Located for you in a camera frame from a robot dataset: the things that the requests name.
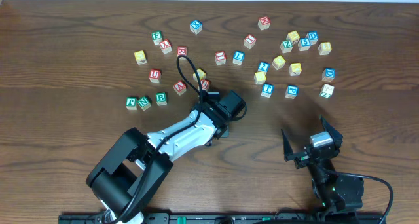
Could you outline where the red H block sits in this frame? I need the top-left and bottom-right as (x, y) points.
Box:
(258, 16), (271, 30)

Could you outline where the yellow block far left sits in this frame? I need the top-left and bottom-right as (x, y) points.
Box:
(134, 50), (147, 65)

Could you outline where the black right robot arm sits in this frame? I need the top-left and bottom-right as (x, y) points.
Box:
(281, 117), (364, 216)

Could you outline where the red i block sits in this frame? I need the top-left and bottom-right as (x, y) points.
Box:
(244, 34), (257, 49)
(215, 51), (227, 65)

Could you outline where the blue D block lower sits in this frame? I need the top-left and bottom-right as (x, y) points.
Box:
(322, 68), (336, 83)

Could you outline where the green B block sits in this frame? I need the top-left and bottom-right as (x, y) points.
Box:
(155, 92), (167, 106)

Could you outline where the yellow S block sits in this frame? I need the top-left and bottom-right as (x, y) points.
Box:
(254, 71), (266, 85)

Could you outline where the green 7 block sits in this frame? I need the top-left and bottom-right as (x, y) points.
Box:
(319, 84), (335, 98)

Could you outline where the red u block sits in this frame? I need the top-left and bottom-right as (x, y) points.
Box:
(197, 79), (210, 92)
(149, 69), (162, 83)

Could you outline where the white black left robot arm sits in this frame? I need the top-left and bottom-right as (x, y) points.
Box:
(86, 91), (247, 223)

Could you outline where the blue X block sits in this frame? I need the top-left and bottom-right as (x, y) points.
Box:
(189, 20), (202, 35)

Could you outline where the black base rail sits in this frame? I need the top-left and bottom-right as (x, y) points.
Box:
(58, 211), (384, 224)

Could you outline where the blue D block upper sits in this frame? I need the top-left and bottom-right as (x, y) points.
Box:
(306, 31), (319, 45)

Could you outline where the blue L block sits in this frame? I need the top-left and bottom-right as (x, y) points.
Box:
(232, 51), (245, 65)

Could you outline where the blue 5 block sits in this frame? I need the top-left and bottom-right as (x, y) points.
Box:
(298, 38), (311, 51)

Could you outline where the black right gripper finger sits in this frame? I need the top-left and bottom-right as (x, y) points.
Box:
(320, 115), (343, 145)
(281, 129), (294, 162)

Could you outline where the blue 2 block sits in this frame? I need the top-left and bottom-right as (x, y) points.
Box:
(257, 62), (270, 75)

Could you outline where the blue P block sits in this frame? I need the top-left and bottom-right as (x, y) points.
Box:
(285, 85), (299, 99)

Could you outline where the green F block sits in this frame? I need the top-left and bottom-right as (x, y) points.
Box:
(151, 31), (163, 45)

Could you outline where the yellow 8 block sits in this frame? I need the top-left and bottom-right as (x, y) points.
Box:
(318, 42), (332, 56)

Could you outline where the red U block left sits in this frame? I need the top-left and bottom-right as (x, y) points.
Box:
(149, 69), (162, 83)

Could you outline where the red E block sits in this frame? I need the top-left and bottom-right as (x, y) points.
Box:
(177, 46), (187, 56)

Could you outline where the blue T block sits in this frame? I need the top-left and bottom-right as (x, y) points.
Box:
(261, 83), (274, 98)

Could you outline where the blue d block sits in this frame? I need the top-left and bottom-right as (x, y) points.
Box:
(322, 68), (336, 83)
(306, 31), (319, 45)

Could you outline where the green N block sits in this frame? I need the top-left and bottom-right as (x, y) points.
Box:
(137, 96), (151, 111)

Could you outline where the green J block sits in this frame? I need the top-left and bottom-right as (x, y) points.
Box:
(126, 97), (137, 110)

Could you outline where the red A block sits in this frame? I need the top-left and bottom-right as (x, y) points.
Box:
(173, 81), (187, 95)

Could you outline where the red I block upper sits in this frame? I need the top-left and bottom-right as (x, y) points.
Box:
(244, 34), (257, 49)

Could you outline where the red I block lower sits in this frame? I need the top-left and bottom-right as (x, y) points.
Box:
(215, 51), (227, 65)

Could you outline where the yellow block centre right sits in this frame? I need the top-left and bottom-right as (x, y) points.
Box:
(272, 55), (286, 70)

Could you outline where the yellow K block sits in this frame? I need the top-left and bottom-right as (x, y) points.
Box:
(289, 63), (302, 76)

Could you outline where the red U block right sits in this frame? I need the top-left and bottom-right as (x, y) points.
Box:
(197, 79), (210, 92)

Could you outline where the yellow monkey block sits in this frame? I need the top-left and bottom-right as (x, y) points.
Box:
(286, 31), (300, 45)

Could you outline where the green Z block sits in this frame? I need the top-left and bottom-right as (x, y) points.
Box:
(280, 40), (293, 54)

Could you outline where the yellow O block centre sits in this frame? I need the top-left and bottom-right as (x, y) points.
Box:
(192, 69), (206, 83)

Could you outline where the red X block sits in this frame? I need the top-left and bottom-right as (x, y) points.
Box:
(159, 39), (172, 54)

